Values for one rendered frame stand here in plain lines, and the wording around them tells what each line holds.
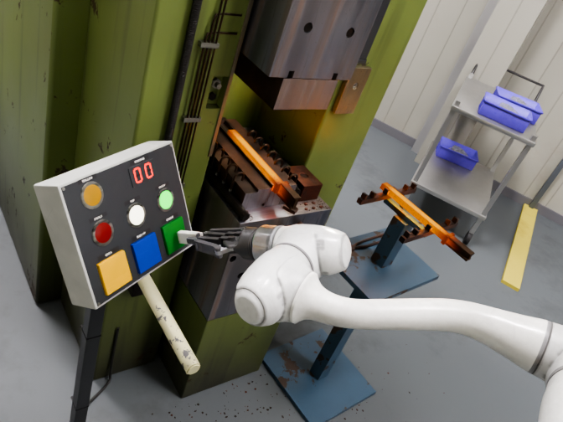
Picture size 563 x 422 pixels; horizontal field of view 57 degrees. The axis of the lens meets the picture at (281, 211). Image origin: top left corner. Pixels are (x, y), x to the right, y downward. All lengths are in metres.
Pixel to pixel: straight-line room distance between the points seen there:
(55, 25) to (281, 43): 0.73
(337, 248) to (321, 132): 0.87
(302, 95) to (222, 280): 0.66
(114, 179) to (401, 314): 0.66
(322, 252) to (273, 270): 0.14
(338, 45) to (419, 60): 3.42
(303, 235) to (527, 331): 0.44
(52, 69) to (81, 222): 0.79
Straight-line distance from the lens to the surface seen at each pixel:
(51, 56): 1.82
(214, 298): 1.80
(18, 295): 2.53
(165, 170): 1.30
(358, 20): 1.50
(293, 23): 1.37
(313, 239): 1.05
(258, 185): 1.64
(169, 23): 1.37
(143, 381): 2.27
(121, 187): 1.20
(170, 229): 1.31
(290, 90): 1.46
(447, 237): 1.81
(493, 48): 4.48
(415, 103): 4.97
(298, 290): 0.94
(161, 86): 1.43
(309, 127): 1.88
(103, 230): 1.17
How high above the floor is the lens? 1.85
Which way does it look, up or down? 33 degrees down
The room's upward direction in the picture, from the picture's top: 21 degrees clockwise
